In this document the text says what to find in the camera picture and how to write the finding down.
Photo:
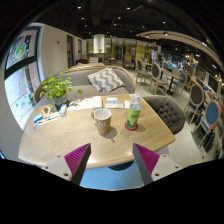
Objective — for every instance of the blue and white card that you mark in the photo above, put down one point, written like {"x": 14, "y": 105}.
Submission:
{"x": 37, "y": 117}

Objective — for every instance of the decorated window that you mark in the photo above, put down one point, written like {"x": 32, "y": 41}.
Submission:
{"x": 21, "y": 83}

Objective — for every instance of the dark tufted armchair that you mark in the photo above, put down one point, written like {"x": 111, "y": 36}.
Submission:
{"x": 170, "y": 115}

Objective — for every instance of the green potted plant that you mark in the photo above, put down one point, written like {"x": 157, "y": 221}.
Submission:
{"x": 56, "y": 88}

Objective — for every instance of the brown paper cup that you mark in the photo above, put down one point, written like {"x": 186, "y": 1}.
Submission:
{"x": 102, "y": 123}

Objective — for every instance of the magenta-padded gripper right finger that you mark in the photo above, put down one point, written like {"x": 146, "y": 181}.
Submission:
{"x": 166, "y": 165}

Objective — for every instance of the flat round red coaster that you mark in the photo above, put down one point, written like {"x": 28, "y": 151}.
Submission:
{"x": 127, "y": 127}

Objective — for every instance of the grey white chevron cushion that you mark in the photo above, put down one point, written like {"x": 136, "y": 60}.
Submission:
{"x": 106, "y": 80}

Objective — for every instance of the small blue white box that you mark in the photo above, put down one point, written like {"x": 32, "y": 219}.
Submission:
{"x": 62, "y": 110}

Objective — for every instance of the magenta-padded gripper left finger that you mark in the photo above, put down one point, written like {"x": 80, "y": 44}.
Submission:
{"x": 56, "y": 165}

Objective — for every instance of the grey curved sofa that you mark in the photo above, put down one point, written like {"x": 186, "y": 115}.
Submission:
{"x": 85, "y": 91}

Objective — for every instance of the small white blue packet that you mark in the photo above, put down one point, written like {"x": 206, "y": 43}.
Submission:
{"x": 112, "y": 100}

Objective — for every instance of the white tube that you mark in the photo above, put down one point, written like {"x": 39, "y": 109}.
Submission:
{"x": 50, "y": 119}

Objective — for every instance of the group of ceiling lights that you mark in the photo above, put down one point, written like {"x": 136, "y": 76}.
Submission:
{"x": 128, "y": 7}

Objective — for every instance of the clear bottle with green label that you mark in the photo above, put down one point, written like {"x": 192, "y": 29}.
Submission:
{"x": 133, "y": 115}

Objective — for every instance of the group of dining chairs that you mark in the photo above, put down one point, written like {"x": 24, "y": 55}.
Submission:
{"x": 196, "y": 96}

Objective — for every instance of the blister pack of pills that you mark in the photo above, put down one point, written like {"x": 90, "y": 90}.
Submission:
{"x": 35, "y": 127}

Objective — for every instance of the long white carton box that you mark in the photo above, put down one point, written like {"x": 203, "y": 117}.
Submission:
{"x": 96, "y": 102}

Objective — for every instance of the brown kraft card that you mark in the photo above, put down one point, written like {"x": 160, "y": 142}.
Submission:
{"x": 49, "y": 111}

